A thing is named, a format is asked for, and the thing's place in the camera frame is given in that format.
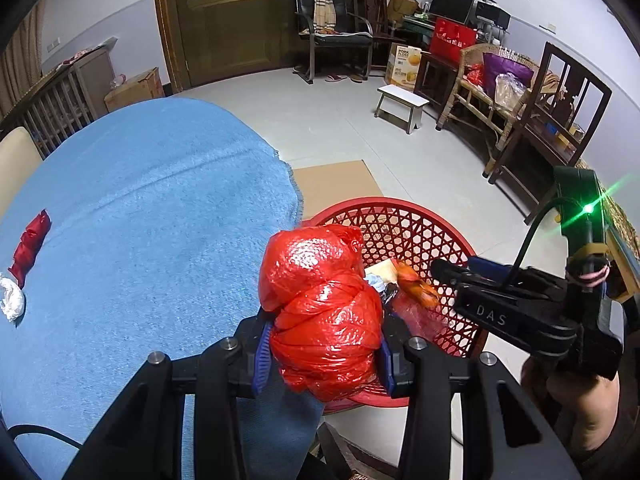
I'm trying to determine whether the black monitor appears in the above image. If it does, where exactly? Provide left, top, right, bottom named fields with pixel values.
left=429, top=0, right=477, bottom=26

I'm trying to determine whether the clear plastic bag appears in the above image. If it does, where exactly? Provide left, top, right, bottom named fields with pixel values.
left=495, top=72, right=529, bottom=117

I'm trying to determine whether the beige curtain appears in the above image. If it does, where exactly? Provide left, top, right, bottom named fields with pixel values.
left=0, top=2, right=49, bottom=122

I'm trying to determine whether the white step stool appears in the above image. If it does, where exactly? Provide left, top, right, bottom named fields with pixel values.
left=375, top=85, right=431, bottom=135

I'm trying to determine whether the beige sofa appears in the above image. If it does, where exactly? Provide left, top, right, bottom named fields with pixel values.
left=0, top=126, right=44, bottom=217

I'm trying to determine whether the yellow printed carton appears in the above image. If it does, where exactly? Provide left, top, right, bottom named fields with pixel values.
left=385, top=42, right=424, bottom=89

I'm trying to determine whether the small orange wrapper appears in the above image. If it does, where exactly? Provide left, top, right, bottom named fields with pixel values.
left=395, top=261, right=442, bottom=309

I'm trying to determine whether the wooden crib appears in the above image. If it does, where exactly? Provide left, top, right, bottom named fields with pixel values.
left=15, top=67, right=96, bottom=159

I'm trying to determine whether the red gift bag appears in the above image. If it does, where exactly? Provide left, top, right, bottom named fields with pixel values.
left=430, top=17, right=478, bottom=64

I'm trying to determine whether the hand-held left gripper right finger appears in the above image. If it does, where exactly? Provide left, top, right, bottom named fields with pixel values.
left=376, top=319, right=583, bottom=480

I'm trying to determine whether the purple cushion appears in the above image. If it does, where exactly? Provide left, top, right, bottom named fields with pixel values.
left=482, top=52, right=535, bottom=97

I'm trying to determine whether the tall dark wooden chair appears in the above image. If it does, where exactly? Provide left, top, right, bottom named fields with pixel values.
left=484, top=42, right=614, bottom=226

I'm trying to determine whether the person's right hand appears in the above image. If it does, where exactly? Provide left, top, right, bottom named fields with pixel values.
left=520, top=359, right=623, bottom=467

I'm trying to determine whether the brown cardboard box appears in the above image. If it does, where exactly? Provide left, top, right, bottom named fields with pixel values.
left=104, top=67, right=166, bottom=113

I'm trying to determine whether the flat cardboard sheet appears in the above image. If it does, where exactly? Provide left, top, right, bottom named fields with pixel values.
left=290, top=160, right=387, bottom=222

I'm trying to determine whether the wicker chair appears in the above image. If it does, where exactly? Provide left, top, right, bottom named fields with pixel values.
left=437, top=42, right=547, bottom=161

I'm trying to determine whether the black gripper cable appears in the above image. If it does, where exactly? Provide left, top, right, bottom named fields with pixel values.
left=509, top=199, right=593, bottom=273

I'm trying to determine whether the white plastic bag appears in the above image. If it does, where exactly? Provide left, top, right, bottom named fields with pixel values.
left=0, top=275, right=26, bottom=324

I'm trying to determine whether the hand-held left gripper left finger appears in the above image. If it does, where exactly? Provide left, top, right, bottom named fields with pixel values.
left=62, top=316, right=277, bottom=480

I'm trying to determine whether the striped towel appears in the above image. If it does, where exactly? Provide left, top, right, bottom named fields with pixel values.
left=312, top=0, right=336, bottom=29

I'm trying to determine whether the red plastic basket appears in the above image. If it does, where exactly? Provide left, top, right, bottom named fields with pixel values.
left=300, top=197, right=494, bottom=417

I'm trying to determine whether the wooden double door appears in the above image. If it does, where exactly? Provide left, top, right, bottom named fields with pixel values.
left=151, top=0, right=390, bottom=94

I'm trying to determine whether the blue tablecloth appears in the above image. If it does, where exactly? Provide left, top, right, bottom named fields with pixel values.
left=0, top=97, right=325, bottom=480

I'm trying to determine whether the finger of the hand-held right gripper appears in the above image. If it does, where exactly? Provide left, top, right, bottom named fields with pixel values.
left=454, top=286, right=585, bottom=357
left=431, top=257, right=569, bottom=292

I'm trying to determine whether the black device box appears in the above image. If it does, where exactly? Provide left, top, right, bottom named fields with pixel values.
left=475, top=0, right=512, bottom=32

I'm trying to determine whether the orange-red plastic bag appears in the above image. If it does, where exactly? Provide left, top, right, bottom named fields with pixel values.
left=257, top=225, right=386, bottom=403

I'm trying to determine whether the dark red cloth bag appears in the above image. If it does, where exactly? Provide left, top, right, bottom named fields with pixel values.
left=9, top=209, right=53, bottom=290

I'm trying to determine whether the black armchair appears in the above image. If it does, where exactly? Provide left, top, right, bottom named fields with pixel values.
left=294, top=0, right=376, bottom=84

